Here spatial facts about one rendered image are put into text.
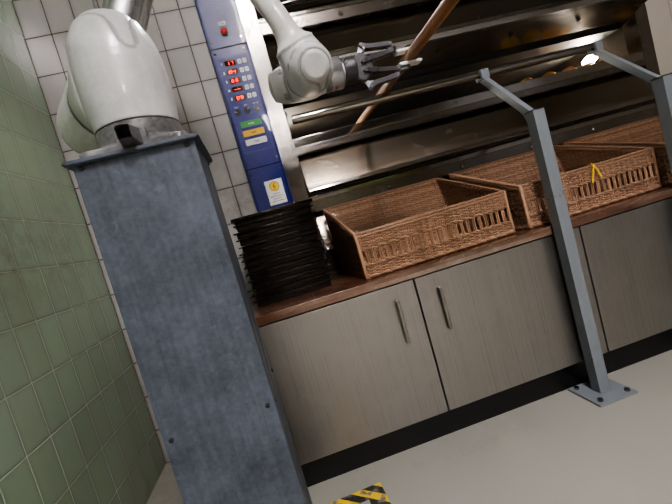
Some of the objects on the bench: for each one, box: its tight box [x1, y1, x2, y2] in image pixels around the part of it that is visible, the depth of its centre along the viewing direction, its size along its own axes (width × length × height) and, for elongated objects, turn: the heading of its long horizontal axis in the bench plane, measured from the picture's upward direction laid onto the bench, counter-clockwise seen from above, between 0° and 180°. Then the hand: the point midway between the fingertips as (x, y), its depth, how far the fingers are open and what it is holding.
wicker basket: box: [323, 177, 516, 280], centre depth 152 cm, size 49×56×28 cm
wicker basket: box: [449, 145, 662, 230], centre depth 159 cm, size 49×56×28 cm
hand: (407, 57), depth 114 cm, fingers closed on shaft, 3 cm apart
